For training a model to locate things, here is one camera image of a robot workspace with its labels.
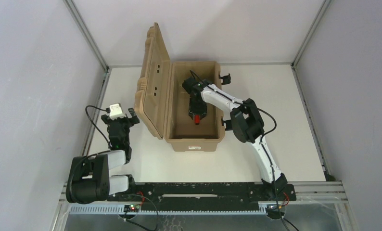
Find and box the red black screwdriver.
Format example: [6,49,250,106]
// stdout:
[194,115,200,125]

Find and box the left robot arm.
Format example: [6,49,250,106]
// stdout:
[65,104,140,204]

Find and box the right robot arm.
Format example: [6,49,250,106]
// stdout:
[182,77,287,198]

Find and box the tan plastic storage bin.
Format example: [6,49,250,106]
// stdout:
[134,23,225,152]

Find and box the left controller board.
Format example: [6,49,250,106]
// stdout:
[124,204,141,213]

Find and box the controller board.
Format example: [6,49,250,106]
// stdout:
[266,205,285,220]
[124,204,141,213]

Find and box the right controller board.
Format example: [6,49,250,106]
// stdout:
[266,205,285,220]

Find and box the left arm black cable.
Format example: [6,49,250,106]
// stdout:
[85,105,113,151]

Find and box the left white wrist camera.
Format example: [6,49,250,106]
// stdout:
[109,103,126,120]

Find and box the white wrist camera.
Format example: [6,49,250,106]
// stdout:
[109,103,126,120]
[182,77,198,95]

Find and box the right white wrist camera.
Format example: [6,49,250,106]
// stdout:
[182,77,198,95]

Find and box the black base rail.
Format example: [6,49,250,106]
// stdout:
[107,182,297,210]

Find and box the perforated metal cable tray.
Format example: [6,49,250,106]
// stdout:
[69,203,272,215]

